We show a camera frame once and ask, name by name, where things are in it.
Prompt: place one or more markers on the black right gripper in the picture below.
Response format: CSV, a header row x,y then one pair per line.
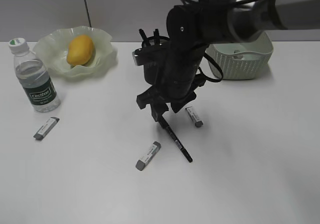
x,y
174,81

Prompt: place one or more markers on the black marker pen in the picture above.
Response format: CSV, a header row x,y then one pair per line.
x,y
145,39
157,38
164,124

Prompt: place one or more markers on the yellow mango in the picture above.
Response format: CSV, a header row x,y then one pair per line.
x,y
80,50

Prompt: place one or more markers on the clear water bottle green label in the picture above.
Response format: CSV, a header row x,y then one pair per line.
x,y
33,76

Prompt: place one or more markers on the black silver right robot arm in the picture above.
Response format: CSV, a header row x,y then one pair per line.
x,y
235,21

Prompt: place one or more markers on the grey white eraser right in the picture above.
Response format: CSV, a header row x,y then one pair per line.
x,y
196,120

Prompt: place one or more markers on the grey white eraser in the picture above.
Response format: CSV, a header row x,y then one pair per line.
x,y
196,120
148,156
46,128

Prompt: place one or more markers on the black mesh pen holder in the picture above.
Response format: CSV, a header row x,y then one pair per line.
x,y
150,69

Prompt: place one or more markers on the grey white eraser middle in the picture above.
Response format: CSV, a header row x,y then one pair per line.
x,y
148,156

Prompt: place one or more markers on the pale green woven basket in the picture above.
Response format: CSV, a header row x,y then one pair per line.
x,y
255,59

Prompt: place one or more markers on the grey white eraser left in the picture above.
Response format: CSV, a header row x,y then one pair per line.
x,y
46,128

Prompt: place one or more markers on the pale green wavy plate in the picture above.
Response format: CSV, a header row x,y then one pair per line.
x,y
53,49

